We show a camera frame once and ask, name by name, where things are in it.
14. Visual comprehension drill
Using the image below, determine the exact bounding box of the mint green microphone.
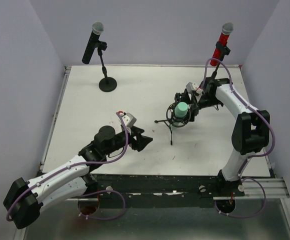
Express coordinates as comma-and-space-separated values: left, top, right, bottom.
174, 102, 189, 118

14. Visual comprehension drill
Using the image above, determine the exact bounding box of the black tripod shock mount stand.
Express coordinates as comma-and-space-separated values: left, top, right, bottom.
154, 93, 188, 146

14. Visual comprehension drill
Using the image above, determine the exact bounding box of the short black round-base stand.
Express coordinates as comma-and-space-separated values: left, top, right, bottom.
96, 41, 118, 93

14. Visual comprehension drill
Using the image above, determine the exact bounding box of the tall black round-base stand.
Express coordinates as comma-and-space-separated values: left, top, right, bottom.
210, 41, 231, 79

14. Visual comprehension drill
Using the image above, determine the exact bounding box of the black microphone silver grille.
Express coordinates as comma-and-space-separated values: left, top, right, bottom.
81, 21, 104, 65

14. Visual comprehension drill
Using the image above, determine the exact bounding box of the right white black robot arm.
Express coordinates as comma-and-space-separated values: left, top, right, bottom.
185, 77, 270, 182

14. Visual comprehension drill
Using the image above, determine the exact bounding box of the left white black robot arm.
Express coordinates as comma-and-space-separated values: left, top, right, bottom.
3, 125, 153, 229

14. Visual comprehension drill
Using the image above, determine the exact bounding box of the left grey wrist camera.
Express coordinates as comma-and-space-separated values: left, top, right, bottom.
118, 111, 137, 131

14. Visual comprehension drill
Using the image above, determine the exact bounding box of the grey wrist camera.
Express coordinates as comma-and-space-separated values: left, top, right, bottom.
118, 111, 137, 131
186, 82, 203, 96

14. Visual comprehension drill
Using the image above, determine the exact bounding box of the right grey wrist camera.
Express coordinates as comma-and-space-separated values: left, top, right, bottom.
186, 82, 203, 96

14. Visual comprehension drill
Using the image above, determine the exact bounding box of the black mounting base plate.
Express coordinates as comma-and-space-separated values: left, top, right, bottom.
66, 173, 246, 210

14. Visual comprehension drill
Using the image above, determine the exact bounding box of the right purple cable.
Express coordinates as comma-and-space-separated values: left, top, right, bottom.
201, 57, 276, 218

